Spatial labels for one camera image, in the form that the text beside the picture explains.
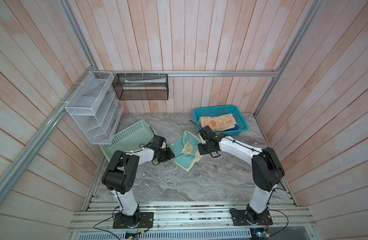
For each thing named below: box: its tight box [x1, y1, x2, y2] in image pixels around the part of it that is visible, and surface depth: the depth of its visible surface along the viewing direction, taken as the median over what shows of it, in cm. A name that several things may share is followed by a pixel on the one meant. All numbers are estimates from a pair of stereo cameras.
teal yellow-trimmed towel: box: [169, 130, 204, 172], surface depth 97 cm
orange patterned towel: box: [199, 113, 236, 131], surface depth 110 cm
